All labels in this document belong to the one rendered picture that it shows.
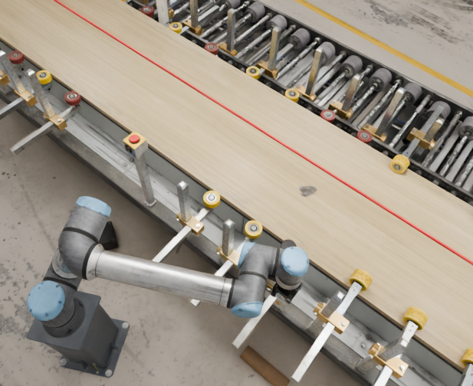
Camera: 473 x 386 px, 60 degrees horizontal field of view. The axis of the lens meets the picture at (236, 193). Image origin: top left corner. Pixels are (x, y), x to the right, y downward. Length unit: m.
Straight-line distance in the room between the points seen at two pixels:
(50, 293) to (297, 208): 1.13
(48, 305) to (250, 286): 0.93
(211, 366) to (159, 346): 0.33
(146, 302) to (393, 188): 1.61
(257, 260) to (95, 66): 1.69
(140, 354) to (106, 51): 1.80
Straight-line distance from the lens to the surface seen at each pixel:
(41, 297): 1.91
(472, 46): 4.89
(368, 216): 2.02
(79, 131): 2.67
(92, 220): 1.38
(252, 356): 2.53
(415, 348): 2.04
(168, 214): 2.14
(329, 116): 2.33
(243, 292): 1.26
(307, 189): 1.99
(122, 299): 2.74
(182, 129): 2.19
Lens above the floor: 2.56
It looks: 58 degrees down
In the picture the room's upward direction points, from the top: 5 degrees clockwise
